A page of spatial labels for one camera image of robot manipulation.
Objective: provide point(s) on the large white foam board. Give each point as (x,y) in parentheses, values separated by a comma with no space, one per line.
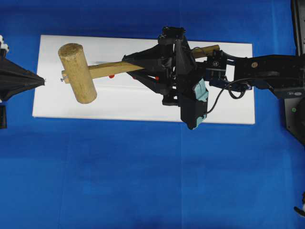
(56,98)

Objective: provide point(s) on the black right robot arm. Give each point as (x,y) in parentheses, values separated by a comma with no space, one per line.
(236,75)

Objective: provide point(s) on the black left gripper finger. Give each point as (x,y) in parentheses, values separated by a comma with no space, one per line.
(14,79)

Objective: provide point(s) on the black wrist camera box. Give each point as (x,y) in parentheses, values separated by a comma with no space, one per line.
(193,103)

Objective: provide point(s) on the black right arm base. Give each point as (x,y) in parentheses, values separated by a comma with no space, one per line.
(295,107)

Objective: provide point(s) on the small white raised block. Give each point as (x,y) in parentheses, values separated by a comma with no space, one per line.
(101,70)

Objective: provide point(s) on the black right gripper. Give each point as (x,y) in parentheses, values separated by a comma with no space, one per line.
(178,61)

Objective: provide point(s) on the wooden mallet hammer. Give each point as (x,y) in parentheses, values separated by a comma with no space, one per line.
(77,74)

